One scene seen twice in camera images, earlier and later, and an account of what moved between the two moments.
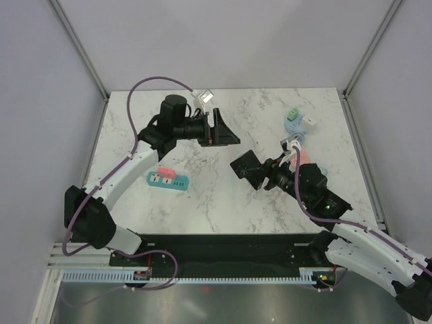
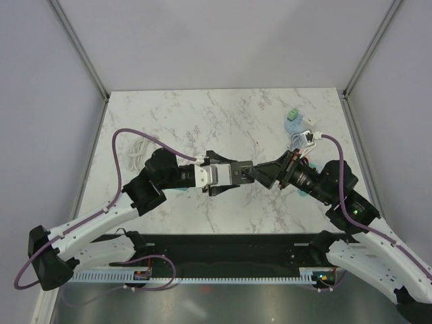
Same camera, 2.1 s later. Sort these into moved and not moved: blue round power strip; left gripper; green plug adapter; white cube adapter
Moved: left gripper
Not moved: blue round power strip; green plug adapter; white cube adapter
